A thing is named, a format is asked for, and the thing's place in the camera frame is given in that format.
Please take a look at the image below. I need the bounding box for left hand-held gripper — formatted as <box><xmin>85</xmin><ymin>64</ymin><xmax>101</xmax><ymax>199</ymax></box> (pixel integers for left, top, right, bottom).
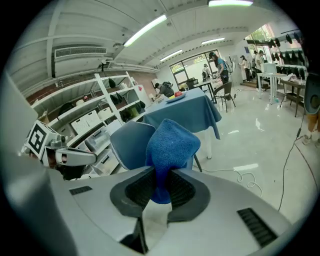
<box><xmin>23</xmin><ymin>119</ymin><xmax>98</xmax><ymax>167</ymax></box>

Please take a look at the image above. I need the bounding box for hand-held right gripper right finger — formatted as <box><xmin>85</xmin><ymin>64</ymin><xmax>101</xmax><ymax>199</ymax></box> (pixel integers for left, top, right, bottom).
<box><xmin>147</xmin><ymin>169</ymin><xmax>300</xmax><ymax>256</ymax></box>

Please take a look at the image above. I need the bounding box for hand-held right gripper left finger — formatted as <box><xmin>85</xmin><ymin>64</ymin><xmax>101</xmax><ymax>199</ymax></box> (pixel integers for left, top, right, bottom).
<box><xmin>47</xmin><ymin>165</ymin><xmax>157</xmax><ymax>256</ymax></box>

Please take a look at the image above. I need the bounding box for blue chair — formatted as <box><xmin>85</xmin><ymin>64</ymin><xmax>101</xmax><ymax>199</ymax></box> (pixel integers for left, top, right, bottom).
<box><xmin>109</xmin><ymin>121</ymin><xmax>203</xmax><ymax>173</ymax></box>

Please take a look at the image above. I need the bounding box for blue microfibre cloth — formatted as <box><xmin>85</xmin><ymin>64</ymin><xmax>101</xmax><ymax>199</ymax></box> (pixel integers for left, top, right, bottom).
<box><xmin>145</xmin><ymin>118</ymin><xmax>202</xmax><ymax>205</ymax></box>

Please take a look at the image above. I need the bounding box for dark wicker chair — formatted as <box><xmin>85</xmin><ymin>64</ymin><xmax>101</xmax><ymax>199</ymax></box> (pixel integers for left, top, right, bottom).
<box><xmin>213</xmin><ymin>81</ymin><xmax>237</xmax><ymax>113</ymax></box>

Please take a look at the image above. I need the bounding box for clear plastic storage bin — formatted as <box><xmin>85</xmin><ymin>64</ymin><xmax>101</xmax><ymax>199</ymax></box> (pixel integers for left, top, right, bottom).
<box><xmin>91</xmin><ymin>148</ymin><xmax>120</xmax><ymax>175</ymax></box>
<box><xmin>84</xmin><ymin>129</ymin><xmax>111</xmax><ymax>152</ymax></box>

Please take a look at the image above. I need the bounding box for white perforated storage basket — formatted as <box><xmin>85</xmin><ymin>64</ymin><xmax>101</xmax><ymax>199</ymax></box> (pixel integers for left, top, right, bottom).
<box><xmin>70</xmin><ymin>109</ymin><xmax>103</xmax><ymax>135</ymax></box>
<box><xmin>96</xmin><ymin>106</ymin><xmax>114</xmax><ymax>120</ymax></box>

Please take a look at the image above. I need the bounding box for white table leg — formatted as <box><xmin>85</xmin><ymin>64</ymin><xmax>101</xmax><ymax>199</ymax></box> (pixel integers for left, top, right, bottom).
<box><xmin>205</xmin><ymin>128</ymin><xmax>213</xmax><ymax>160</ymax></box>

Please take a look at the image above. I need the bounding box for white shelving unit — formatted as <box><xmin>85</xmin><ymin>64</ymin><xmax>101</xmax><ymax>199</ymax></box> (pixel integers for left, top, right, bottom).
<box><xmin>22</xmin><ymin>71</ymin><xmax>161</xmax><ymax>177</ymax></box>

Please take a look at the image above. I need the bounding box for white box with red label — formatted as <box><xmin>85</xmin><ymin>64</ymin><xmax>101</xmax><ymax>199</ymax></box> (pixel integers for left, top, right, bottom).
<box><xmin>133</xmin><ymin>84</ymin><xmax>152</xmax><ymax>109</ymax></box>

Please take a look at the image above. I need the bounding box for blue tablecloth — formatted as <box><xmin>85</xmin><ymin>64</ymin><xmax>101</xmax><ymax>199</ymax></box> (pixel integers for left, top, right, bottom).
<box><xmin>143</xmin><ymin>87</ymin><xmax>223</xmax><ymax>140</ymax></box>

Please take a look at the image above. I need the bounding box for white air conditioner vent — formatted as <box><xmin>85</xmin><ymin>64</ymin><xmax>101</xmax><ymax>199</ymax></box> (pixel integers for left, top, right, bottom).
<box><xmin>53</xmin><ymin>45</ymin><xmax>108</xmax><ymax>59</ymax></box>

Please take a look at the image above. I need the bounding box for black table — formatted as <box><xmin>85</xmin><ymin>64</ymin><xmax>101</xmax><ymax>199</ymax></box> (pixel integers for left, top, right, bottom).
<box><xmin>186</xmin><ymin>77</ymin><xmax>218</xmax><ymax>104</ymax></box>

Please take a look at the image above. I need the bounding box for black framed window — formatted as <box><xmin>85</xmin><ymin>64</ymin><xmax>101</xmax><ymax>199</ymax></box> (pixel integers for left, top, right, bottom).
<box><xmin>169</xmin><ymin>51</ymin><xmax>222</xmax><ymax>89</ymax></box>

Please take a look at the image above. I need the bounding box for long ceiling light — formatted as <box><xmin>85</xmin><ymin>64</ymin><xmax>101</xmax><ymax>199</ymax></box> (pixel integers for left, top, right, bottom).
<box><xmin>201</xmin><ymin>37</ymin><xmax>226</xmax><ymax>46</ymax></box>
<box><xmin>207</xmin><ymin>0</ymin><xmax>254</xmax><ymax>8</ymax></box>
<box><xmin>122</xmin><ymin>14</ymin><xmax>168</xmax><ymax>48</ymax></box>
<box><xmin>159</xmin><ymin>49</ymin><xmax>184</xmax><ymax>62</ymax></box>

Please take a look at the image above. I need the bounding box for white table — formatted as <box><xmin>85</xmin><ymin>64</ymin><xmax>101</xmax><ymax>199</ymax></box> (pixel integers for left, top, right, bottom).
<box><xmin>256</xmin><ymin>72</ymin><xmax>289</xmax><ymax>105</ymax></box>

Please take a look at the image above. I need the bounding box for brown wooden table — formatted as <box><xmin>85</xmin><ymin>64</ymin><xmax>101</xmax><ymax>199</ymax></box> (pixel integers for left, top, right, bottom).
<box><xmin>278</xmin><ymin>78</ymin><xmax>307</xmax><ymax>118</ymax></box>

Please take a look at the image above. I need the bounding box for grey hand-held device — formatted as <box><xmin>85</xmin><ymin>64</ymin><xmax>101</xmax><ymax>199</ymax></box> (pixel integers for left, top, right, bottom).
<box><xmin>303</xmin><ymin>73</ymin><xmax>320</xmax><ymax>115</ymax></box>

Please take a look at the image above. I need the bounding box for rack of black caps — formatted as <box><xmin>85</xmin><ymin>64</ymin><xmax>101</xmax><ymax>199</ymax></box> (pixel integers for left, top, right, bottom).
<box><xmin>245</xmin><ymin>31</ymin><xmax>307</xmax><ymax>79</ymax></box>

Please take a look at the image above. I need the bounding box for white floor cable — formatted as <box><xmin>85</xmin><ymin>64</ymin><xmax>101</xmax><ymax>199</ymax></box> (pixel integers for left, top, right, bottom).
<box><xmin>199</xmin><ymin>167</ymin><xmax>263</xmax><ymax>198</ymax></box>

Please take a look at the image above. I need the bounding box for black floor cable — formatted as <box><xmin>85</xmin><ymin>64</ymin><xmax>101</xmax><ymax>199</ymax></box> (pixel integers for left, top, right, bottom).
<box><xmin>277</xmin><ymin>109</ymin><xmax>307</xmax><ymax>212</ymax></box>

